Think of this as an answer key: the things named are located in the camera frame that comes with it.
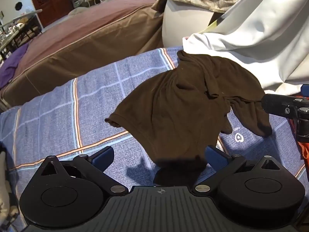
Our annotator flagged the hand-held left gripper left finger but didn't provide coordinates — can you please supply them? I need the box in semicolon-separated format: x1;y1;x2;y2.
40;146;129;195

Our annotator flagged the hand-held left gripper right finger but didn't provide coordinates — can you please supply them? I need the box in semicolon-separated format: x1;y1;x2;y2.
193;145;284;194

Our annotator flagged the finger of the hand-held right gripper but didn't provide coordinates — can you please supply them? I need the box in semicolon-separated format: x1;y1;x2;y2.
261;93;309;143

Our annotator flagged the brown t-shirt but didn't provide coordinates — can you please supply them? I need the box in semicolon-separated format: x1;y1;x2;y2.
105;50;273;174

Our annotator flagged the blue plaid bedsheet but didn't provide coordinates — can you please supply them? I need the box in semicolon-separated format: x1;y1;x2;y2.
0;45;307;232

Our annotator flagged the white quilt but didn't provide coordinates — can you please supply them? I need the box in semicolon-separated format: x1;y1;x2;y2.
182;0;309;95

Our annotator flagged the yellow-green cloth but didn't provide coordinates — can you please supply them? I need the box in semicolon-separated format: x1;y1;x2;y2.
200;14;228;33

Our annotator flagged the brown mattress cover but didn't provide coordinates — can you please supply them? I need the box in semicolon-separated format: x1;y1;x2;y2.
0;0;169;107

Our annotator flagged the grey pillow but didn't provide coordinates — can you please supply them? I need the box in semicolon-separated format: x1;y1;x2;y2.
162;0;218;48

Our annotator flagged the purple cloth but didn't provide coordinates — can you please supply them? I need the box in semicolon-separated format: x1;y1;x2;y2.
0;43;30;88

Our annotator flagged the dark wooden table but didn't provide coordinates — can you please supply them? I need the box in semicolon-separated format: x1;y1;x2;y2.
0;9;43;61

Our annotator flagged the wooden lattice door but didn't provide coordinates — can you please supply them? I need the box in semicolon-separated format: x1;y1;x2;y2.
27;0;71;27

